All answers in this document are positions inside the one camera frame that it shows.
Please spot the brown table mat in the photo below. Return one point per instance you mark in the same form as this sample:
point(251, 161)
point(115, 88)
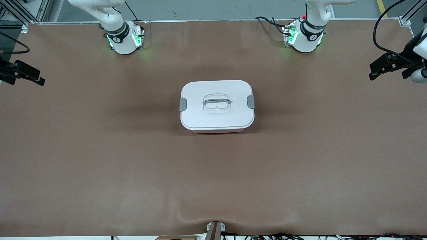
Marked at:
point(213, 183)

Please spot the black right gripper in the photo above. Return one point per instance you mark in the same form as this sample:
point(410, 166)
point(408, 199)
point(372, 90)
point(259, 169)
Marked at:
point(7, 70)

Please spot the white box lid grey clasps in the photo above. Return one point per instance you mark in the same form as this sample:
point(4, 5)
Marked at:
point(200, 116)

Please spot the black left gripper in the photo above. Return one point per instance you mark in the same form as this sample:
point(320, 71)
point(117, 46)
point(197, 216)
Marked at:
point(406, 59)

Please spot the aluminium frame post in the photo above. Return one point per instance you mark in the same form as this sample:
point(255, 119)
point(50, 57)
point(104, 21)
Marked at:
point(43, 8)
point(412, 11)

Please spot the metal bracket with brown post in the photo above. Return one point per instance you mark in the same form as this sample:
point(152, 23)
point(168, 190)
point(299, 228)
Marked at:
point(215, 231)

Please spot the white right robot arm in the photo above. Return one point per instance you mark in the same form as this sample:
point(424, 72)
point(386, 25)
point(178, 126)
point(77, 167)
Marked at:
point(123, 46)

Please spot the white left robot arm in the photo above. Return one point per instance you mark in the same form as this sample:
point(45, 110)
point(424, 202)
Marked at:
point(305, 43)

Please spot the pink translucent plastic box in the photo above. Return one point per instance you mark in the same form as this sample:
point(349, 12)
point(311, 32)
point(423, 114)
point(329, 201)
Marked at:
point(217, 131)

